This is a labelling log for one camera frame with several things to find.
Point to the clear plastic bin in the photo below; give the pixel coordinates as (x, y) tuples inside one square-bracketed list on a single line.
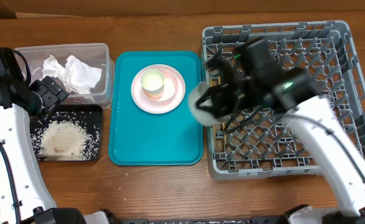
[(93, 54)]

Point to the black plastic tray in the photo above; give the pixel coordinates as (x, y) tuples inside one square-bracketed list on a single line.
[(95, 118)]

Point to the white napkin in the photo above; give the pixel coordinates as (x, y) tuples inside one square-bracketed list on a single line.
[(76, 75)]

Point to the grey dish rack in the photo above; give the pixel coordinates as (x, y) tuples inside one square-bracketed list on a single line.
[(256, 144)]

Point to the cardboard backdrop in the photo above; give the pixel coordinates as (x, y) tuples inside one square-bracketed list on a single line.
[(85, 8)]

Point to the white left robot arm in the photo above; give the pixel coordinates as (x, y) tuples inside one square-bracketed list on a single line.
[(24, 197)]

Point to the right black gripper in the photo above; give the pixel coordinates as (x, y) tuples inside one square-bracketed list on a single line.
[(222, 109)]

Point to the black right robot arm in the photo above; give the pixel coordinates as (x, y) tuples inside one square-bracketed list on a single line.
[(306, 113)]

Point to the pink small bowl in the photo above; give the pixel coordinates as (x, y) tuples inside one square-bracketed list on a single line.
[(170, 85)]

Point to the red snack wrapper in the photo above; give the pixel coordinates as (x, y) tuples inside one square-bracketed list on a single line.
[(78, 99)]

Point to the teal serving tray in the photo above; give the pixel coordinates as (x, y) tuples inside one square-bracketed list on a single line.
[(139, 138)]

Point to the cream cup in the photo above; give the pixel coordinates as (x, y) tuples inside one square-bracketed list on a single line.
[(152, 82)]

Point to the pink plate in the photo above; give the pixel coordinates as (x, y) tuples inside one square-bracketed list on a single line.
[(156, 107)]

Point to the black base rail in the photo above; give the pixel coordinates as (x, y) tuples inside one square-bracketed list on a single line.
[(251, 220)]

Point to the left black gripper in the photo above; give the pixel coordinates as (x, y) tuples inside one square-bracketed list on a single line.
[(52, 93)]

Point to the white rice pile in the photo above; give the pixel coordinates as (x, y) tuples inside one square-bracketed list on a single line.
[(64, 140)]

